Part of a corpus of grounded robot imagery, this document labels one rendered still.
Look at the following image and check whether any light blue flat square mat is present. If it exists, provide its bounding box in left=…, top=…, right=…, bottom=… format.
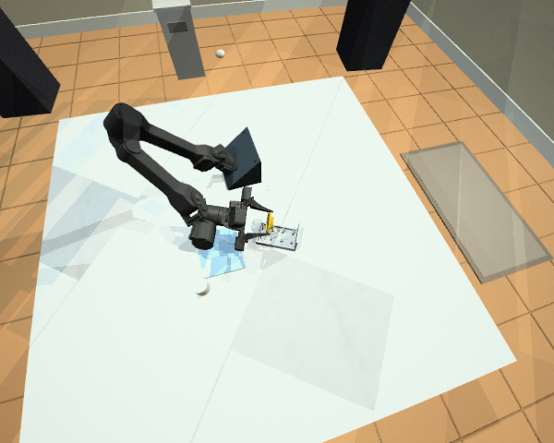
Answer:
left=199, top=228, right=245, bottom=279

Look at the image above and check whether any yellow plate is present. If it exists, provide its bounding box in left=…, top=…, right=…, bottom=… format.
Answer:
left=266, top=212, right=273, bottom=233

